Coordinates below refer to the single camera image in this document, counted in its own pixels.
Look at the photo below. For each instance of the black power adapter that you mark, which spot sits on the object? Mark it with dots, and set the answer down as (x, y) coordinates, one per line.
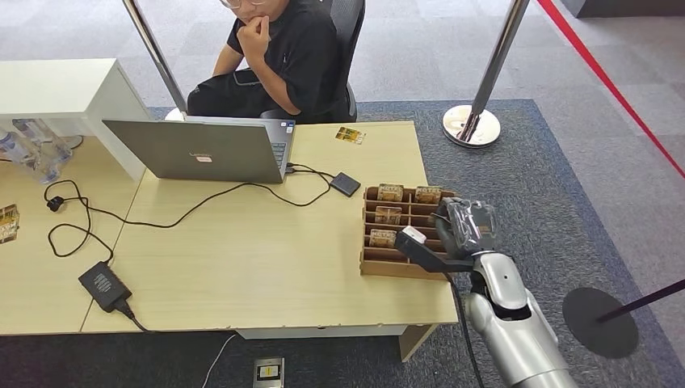
(104, 286)

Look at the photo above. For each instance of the chrome stanchion with red belt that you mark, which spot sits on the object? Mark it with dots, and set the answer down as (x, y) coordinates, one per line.
(497, 53)

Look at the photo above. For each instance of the black stanchion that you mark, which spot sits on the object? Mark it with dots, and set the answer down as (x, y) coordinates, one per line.
(599, 321)

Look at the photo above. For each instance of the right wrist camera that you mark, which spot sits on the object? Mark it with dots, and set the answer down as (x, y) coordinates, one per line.
(413, 235)

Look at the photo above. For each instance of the blue-grey rug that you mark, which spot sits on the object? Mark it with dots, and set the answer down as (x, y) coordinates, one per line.
(535, 187)

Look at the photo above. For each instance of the clear plastic bottle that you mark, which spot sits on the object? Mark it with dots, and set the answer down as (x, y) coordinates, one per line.
(45, 139)
(27, 158)

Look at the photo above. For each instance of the yellow hotel card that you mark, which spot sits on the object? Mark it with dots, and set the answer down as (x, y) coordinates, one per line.
(350, 135)
(390, 193)
(8, 224)
(428, 194)
(382, 238)
(388, 215)

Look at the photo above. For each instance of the clear plastic cover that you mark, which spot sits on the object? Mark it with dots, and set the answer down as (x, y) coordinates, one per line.
(473, 222)

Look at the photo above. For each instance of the small silver floor device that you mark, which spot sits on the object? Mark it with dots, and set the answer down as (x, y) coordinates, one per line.
(268, 373)

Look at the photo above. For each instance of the wooden card holder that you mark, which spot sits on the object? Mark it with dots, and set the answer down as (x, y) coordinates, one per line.
(390, 262)

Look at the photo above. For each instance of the red barrier belt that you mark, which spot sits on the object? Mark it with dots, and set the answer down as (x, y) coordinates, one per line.
(605, 80)

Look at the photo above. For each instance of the person's left hand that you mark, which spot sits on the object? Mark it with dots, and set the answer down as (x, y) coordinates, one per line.
(256, 37)

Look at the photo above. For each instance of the person's left forearm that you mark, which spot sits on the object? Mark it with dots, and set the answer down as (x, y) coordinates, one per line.
(275, 85)

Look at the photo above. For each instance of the eyeglasses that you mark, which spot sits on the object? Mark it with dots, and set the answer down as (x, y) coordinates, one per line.
(235, 3)

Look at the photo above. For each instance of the black office chair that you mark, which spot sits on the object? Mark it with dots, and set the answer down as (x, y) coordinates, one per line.
(348, 21)

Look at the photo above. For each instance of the person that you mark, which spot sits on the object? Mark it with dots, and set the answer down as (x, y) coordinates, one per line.
(305, 59)

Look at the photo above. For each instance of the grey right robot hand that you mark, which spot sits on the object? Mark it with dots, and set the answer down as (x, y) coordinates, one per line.
(465, 227)

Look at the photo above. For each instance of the small black hub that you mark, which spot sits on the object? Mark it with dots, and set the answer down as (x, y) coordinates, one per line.
(345, 183)

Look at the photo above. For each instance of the grey laptop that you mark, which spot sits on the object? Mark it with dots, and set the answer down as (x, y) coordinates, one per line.
(198, 152)

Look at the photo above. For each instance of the white cabinet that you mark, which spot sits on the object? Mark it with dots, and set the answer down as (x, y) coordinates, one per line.
(59, 85)

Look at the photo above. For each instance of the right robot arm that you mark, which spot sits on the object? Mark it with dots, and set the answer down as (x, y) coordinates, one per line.
(513, 321)

